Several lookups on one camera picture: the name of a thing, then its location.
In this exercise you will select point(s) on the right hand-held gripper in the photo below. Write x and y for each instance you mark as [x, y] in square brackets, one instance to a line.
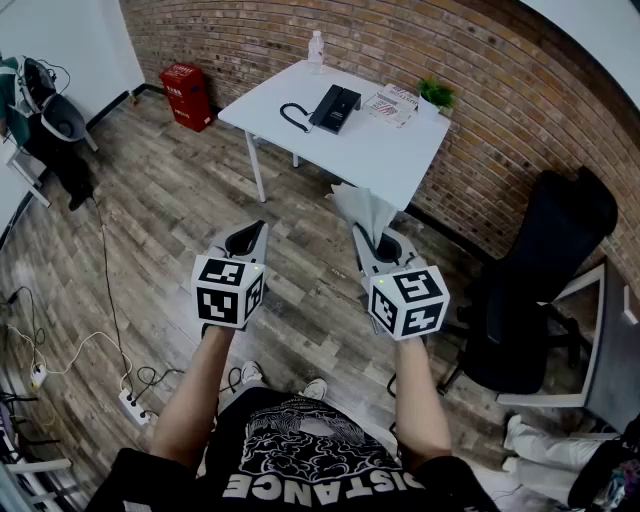
[405, 305]

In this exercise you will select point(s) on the person's right white shoe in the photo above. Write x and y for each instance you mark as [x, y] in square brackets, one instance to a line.
[315, 389]

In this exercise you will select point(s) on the person's grey trousers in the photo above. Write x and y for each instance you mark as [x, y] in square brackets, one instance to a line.
[232, 397]

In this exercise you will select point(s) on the person's left forearm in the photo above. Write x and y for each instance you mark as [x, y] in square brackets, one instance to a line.
[195, 390]

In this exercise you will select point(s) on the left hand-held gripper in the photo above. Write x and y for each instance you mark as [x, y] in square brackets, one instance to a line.
[220, 300]

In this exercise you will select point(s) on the grey cloth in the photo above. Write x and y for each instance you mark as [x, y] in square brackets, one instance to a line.
[360, 205]

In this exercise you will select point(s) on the clear plastic water bottle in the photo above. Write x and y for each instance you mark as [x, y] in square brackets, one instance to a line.
[315, 52]

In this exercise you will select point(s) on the green plant in white pot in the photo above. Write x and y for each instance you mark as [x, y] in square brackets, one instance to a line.
[436, 92]

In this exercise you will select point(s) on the person's right forearm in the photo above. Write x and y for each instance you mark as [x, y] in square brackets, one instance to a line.
[422, 400]

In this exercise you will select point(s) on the red box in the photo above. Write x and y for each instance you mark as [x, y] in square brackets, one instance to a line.
[186, 97]

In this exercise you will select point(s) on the black box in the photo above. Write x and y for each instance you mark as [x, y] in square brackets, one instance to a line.
[345, 112]

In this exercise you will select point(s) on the black bag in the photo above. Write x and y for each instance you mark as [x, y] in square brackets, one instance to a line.
[610, 470]

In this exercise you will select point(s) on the black office chair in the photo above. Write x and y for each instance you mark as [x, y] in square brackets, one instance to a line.
[545, 250]

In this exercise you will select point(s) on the white power strip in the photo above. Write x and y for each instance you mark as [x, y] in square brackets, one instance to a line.
[134, 406]

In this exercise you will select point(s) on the person's left white shoe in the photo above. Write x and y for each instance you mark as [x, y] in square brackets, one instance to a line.
[251, 372]

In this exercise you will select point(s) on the person's black printed t-shirt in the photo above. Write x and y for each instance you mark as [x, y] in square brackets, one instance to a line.
[300, 450]

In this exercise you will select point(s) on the white flag print book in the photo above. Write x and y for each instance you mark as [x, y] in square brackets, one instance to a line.
[392, 105]

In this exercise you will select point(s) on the grey desk with white frame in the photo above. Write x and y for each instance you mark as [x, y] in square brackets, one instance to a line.
[607, 350]

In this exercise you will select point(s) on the person's white shoe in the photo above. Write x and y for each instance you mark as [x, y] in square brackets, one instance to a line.
[315, 389]
[251, 372]

